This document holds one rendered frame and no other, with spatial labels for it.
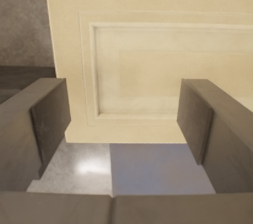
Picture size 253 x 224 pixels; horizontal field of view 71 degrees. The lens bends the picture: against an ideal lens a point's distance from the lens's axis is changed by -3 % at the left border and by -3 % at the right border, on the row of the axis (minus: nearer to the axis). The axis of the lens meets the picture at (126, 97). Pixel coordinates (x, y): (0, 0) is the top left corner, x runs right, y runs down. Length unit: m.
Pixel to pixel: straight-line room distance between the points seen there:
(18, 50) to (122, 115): 1.32
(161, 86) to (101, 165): 1.59
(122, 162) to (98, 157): 1.39
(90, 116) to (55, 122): 0.16
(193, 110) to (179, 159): 0.26
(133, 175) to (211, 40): 0.31
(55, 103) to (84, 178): 1.83
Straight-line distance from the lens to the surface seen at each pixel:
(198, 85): 0.18
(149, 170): 0.42
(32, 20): 1.49
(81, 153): 1.79
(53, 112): 0.17
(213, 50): 0.32
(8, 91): 1.08
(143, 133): 0.34
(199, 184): 0.48
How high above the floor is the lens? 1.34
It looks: 68 degrees down
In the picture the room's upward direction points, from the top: 179 degrees counter-clockwise
